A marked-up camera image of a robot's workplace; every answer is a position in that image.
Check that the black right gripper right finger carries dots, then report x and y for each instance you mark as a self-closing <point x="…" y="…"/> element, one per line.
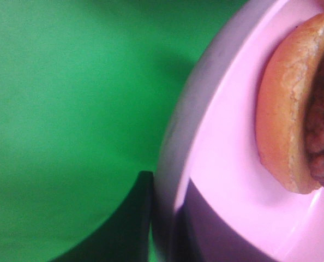
<point x="201" y="235"/>

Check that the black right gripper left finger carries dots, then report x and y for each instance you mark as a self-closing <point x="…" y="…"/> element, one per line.
<point x="125" y="235"/>

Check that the pink round plate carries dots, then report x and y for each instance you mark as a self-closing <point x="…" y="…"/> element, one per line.
<point x="210" y="141"/>

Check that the burger with lettuce and cheese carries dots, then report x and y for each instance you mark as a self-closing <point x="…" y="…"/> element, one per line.
<point x="282" y="105"/>

